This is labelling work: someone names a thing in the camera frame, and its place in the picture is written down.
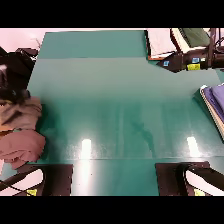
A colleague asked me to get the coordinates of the black garment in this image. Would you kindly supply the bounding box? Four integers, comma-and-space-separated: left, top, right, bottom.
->
0, 47, 37, 104

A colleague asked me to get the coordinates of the cream garment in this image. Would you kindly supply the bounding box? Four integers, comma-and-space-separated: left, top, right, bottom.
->
199, 85, 224, 142

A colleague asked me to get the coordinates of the pink-brown garment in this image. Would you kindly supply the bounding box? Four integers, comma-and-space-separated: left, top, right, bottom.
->
0, 129, 47, 170

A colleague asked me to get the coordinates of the dark green garment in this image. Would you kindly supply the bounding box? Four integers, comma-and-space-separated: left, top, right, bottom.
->
180, 28, 211, 48

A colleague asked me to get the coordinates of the purple garment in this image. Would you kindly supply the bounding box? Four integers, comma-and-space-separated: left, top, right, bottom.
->
202, 83, 224, 124

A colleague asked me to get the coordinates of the white garment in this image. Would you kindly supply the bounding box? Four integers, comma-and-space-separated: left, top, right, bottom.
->
146, 28, 178, 61

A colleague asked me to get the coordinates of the grey-brown garment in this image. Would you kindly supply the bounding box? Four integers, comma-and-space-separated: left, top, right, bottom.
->
0, 96, 44, 132

